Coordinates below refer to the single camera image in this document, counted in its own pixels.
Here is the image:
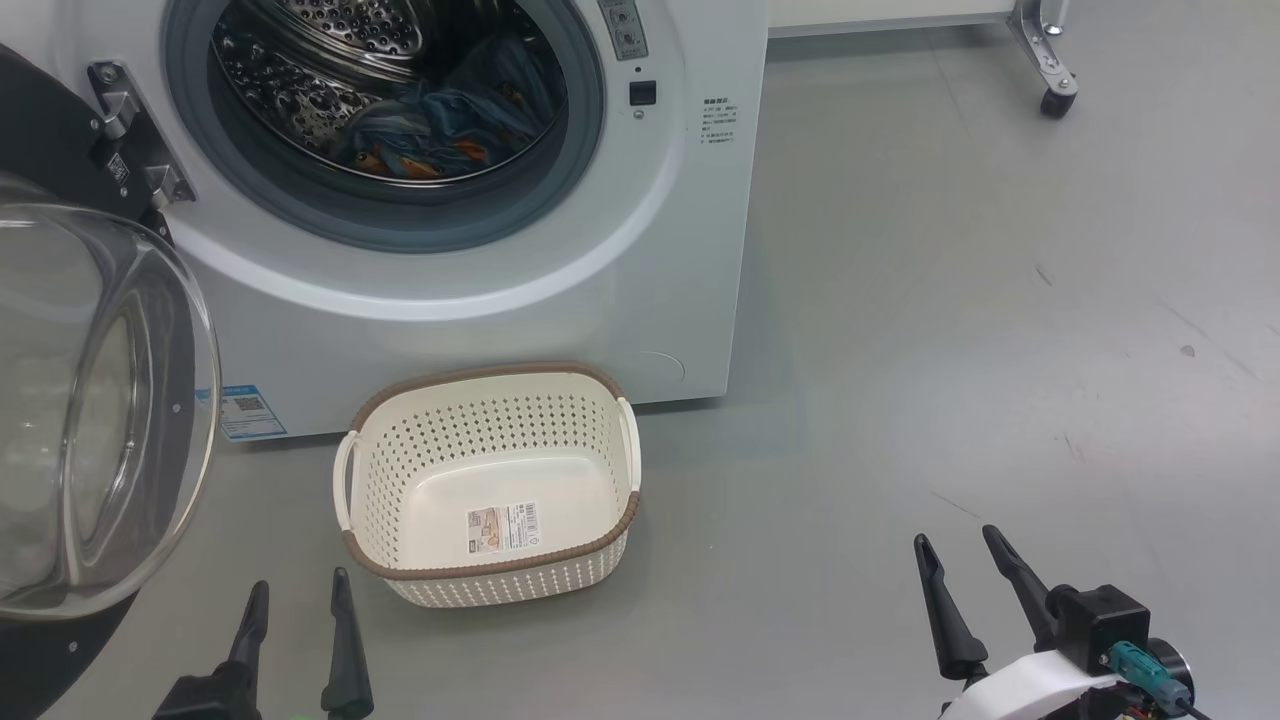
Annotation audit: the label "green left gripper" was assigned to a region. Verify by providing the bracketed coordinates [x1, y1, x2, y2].
[227, 567, 375, 720]

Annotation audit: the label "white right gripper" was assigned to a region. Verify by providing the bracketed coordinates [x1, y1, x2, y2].
[913, 525, 1123, 720]

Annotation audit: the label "washing machine glass door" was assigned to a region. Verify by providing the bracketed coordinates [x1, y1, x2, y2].
[0, 45, 223, 720]

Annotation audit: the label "blue cartoon print garment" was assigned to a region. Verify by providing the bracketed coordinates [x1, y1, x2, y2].
[345, 85, 521, 182]

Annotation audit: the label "white washing machine body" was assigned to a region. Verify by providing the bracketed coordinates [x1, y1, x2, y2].
[0, 0, 769, 443]

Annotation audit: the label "metal door hinge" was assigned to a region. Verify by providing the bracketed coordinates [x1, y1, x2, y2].
[88, 62, 196, 211]

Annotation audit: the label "white basket label sticker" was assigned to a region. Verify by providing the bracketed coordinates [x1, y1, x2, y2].
[465, 501, 541, 557]

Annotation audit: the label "blue energy label sticker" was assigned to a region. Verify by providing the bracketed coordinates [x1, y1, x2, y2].
[195, 385, 288, 443]

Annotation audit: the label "cream perforated laundry basket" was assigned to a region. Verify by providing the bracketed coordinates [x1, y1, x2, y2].
[333, 362, 642, 609]

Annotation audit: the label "metal caster leg with wheel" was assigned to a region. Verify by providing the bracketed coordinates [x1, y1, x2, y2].
[1008, 0, 1081, 119]

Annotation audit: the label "white rolling partition panel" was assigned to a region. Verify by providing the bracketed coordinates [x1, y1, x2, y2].
[768, 0, 1016, 39]

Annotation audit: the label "grey warning sticker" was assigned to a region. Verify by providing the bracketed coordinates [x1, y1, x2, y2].
[598, 0, 649, 61]

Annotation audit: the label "teal cable connector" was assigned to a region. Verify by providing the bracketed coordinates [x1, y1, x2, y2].
[1108, 642, 1196, 716]

